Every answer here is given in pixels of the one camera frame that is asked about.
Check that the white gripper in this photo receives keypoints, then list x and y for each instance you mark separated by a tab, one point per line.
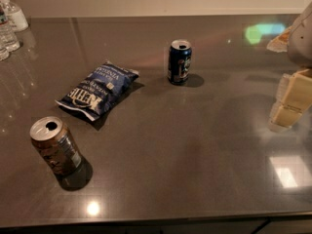
301	44

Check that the orange brown soda can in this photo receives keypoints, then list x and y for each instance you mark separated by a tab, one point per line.
55	144

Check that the dark blue soda can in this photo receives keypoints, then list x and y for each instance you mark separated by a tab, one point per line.
180	53

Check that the blue Kettle chips bag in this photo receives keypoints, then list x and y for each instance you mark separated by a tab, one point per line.
99	91

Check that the clear plastic water bottle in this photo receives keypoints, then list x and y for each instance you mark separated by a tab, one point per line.
7	35

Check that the clear bottle at edge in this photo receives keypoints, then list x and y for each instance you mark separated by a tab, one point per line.
4	54

